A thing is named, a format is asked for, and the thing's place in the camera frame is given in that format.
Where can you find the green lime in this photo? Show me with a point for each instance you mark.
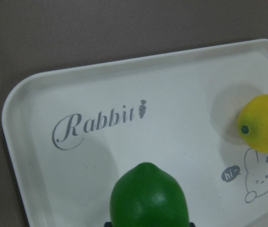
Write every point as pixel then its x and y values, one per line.
pixel 147 196

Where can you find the yellow lemon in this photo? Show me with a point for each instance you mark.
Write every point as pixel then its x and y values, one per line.
pixel 252 124

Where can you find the white rabbit tray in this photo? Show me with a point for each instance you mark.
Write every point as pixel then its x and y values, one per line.
pixel 73 133

